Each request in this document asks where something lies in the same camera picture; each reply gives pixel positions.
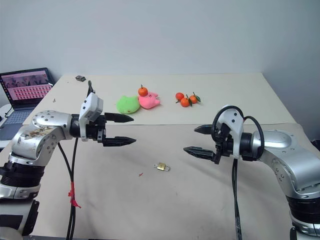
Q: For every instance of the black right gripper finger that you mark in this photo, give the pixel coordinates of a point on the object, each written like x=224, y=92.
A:
x=201, y=152
x=205, y=129

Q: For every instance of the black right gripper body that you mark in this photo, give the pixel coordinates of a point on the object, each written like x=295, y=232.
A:
x=225, y=148

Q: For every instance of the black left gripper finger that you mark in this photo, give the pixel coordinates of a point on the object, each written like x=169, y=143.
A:
x=118, y=118
x=120, y=141

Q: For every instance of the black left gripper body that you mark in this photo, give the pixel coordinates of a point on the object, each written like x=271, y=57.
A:
x=94, y=130

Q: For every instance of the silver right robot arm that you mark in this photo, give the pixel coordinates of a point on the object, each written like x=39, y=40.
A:
x=287, y=160

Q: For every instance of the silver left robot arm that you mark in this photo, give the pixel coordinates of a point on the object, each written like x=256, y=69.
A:
x=32, y=140

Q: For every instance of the green plush toy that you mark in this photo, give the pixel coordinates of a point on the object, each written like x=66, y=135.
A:
x=128, y=104

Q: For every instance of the small orange with leaves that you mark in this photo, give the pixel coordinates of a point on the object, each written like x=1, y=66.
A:
x=193, y=98
x=179, y=96
x=185, y=102

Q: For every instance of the pink plush toy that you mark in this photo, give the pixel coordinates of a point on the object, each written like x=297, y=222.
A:
x=149, y=101

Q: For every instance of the small orange with stem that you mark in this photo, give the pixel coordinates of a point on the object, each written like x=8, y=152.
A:
x=143, y=91

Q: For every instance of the small brass padlock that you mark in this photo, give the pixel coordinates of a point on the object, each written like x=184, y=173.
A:
x=162, y=167

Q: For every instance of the small black box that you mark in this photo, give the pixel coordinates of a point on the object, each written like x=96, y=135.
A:
x=80, y=78

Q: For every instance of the red tape strip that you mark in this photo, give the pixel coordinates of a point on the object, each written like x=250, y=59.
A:
x=73, y=193

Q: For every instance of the open laptop with pink screen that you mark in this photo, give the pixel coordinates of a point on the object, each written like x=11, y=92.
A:
x=25, y=87

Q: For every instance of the dark grey object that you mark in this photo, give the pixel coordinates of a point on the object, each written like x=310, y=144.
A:
x=316, y=144

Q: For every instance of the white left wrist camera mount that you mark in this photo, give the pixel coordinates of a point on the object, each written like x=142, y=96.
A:
x=91, y=106

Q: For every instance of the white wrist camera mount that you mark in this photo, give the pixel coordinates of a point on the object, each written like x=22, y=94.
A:
x=236, y=125
x=91, y=106

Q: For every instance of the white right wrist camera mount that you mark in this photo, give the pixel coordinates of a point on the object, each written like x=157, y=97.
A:
x=236, y=125

